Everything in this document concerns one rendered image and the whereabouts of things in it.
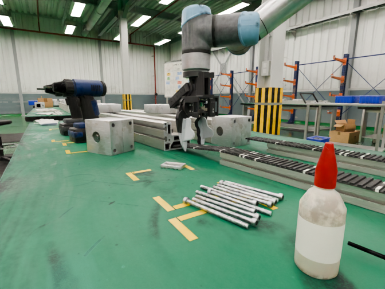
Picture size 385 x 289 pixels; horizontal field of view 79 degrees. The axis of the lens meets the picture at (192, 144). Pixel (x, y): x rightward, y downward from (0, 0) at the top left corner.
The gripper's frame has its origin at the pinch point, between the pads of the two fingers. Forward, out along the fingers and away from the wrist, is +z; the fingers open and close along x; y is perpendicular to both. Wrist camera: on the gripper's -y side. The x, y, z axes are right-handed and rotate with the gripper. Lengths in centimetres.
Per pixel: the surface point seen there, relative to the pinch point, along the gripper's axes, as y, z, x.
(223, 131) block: -0.5, -2.8, 13.4
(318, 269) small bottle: 45.0, 1.0, -21.2
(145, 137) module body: -17.8, -0.6, -5.8
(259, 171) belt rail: 25.0, 1.1, -2.3
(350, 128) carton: -125, 53, 515
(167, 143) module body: -6.1, -0.1, -4.6
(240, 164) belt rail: 19.7, 1.1, -1.7
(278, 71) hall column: -171, -52, 311
